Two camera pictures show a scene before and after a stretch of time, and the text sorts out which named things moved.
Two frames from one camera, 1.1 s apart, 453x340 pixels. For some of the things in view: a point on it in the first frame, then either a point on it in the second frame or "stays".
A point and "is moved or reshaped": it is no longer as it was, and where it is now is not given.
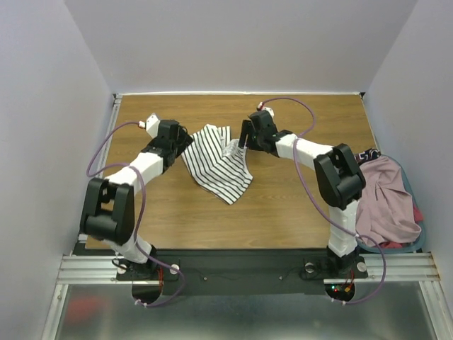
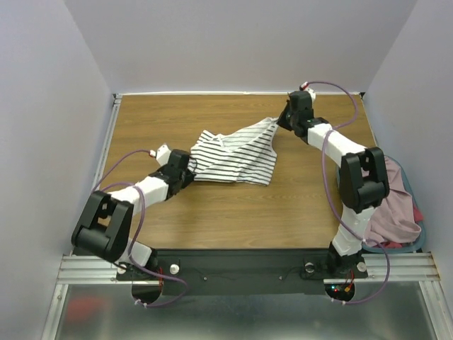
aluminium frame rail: [403, 267] stays
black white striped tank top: [218, 165] is moved or reshaped
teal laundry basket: [417, 244] stays
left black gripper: [184, 140] to [188, 179]
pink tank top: [385, 211] stays
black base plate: [289, 272] stays
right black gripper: [248, 129] to [285, 118]
